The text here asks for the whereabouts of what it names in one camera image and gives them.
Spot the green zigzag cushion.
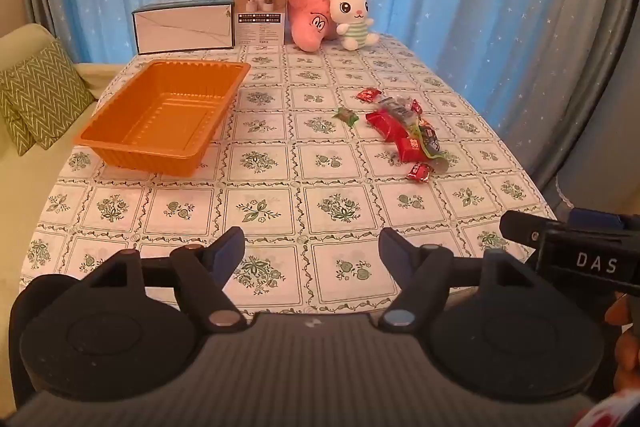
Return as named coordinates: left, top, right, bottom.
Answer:
left=0, top=38, right=97, bottom=151
left=0, top=96, right=35, bottom=156

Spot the grey lace trimmed cover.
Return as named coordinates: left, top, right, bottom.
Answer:
left=552, top=157, right=640, bottom=215

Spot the white bunny plush toy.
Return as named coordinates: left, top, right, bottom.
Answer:
left=322, top=0, right=378, bottom=51

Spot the red snack packet white print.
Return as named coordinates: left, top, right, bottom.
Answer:
left=395, top=136, right=426, bottom=162

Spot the long white cardboard box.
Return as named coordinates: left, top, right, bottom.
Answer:
left=131, top=0, right=236, bottom=56

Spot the dark snack bar green wrapper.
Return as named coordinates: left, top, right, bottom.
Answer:
left=412, top=119, right=450, bottom=172

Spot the small brown product box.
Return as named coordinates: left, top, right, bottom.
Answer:
left=234, top=0, right=288, bottom=48

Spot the person's right hand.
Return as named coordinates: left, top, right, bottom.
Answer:
left=604, top=294, right=640, bottom=390

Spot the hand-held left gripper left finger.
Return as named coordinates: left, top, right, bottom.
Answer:
left=85, top=226, right=247, bottom=334

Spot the clear dark snack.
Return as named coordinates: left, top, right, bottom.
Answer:
left=377, top=96, right=416, bottom=115

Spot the pale green sofa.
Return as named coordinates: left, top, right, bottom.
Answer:
left=0, top=23, right=126, bottom=303

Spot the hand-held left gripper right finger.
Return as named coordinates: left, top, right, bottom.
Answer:
left=377, top=227, right=538, bottom=335

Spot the orange plastic tray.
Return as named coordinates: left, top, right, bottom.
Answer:
left=73, top=60, right=252, bottom=176

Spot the floral tablecloth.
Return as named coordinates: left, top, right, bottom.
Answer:
left=17, top=32, right=558, bottom=315

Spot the pink starfish plush toy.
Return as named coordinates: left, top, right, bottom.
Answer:
left=286, top=0, right=340, bottom=54

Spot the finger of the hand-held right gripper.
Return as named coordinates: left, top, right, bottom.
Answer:
left=500, top=209, right=546, bottom=254
left=567, top=206, right=627, bottom=229

